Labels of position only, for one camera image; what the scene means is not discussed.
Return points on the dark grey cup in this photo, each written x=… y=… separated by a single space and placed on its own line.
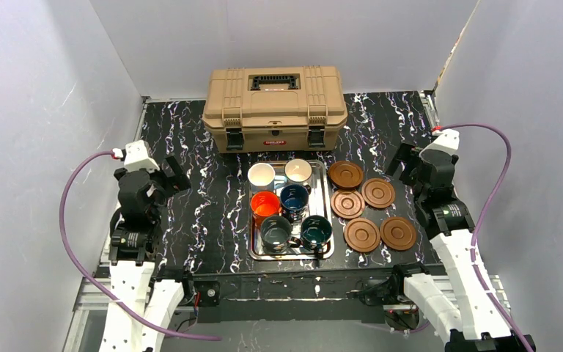
x=276 y=234

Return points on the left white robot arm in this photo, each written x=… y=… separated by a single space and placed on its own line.
x=143 y=297

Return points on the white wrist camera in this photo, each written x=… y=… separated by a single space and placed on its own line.
x=444 y=140
x=137 y=157

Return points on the brown wooden coaster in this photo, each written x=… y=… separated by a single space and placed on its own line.
x=378 y=193
x=347 y=204
x=362 y=235
x=345 y=174
x=398 y=233

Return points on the cream cup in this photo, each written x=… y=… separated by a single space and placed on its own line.
x=298 y=171

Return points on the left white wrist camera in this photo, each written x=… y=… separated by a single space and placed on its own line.
x=137 y=157

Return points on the stainless steel tray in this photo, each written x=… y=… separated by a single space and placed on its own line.
x=319 y=204

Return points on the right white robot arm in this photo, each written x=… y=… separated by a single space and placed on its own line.
x=476 y=320

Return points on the navy blue cup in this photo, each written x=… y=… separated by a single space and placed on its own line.
x=294 y=200

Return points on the orange cup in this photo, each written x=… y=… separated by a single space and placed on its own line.
x=264 y=204

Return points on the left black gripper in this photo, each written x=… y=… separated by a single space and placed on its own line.
x=166 y=175

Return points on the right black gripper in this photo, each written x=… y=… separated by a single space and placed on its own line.
x=412 y=163

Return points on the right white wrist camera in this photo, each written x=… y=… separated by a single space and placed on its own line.
x=444 y=140

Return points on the teal cup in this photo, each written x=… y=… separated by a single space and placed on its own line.
x=316 y=232

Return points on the tan plastic toolbox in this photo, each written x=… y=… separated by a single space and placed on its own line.
x=275 y=109

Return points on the white cup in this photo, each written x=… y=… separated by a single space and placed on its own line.
x=261 y=177

